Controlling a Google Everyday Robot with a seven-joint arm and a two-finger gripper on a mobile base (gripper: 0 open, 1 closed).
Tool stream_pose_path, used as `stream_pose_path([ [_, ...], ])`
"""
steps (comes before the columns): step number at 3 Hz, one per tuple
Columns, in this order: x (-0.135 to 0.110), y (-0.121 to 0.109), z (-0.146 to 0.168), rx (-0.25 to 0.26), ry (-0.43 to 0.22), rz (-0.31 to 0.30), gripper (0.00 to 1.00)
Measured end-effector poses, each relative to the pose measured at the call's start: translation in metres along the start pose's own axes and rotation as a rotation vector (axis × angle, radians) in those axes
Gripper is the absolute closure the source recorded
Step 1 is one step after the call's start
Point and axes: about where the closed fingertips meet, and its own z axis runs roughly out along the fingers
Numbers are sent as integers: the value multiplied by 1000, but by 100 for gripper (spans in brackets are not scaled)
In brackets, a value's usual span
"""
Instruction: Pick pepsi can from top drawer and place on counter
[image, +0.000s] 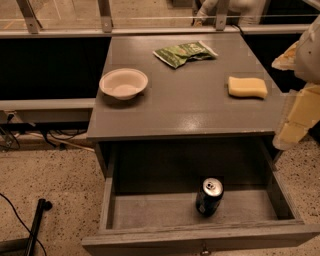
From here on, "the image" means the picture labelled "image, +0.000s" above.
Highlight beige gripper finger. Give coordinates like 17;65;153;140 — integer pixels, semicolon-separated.
273;83;320;150
271;42;297;71

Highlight dark blue pepsi can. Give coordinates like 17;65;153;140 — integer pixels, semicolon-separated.
196;177;224;217

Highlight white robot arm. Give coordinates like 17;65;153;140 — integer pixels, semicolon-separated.
272;17;320;150

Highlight grey cabinet counter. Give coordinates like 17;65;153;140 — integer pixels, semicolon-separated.
86;33;309;179

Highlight open grey top drawer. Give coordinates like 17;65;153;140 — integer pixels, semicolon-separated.
82;137;320;256

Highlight yellow sponge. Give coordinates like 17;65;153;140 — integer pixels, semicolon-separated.
228;76;268;99

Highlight green chip bag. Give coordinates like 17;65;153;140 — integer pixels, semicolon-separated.
153;41;218;69

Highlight white paper bowl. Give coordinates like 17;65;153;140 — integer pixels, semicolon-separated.
99;68;148;100

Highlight black chair leg base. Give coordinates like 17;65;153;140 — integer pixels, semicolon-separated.
0;194;53;256

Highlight metal drawer handle knob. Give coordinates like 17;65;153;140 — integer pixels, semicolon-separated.
200;243;211;256

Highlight metal glass railing frame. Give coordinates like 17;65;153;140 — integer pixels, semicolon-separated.
0;0;319;38

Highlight cables under window ledge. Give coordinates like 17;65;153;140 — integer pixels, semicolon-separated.
0;113;96;154

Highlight black floor cable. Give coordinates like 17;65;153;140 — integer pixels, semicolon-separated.
0;192;48;256

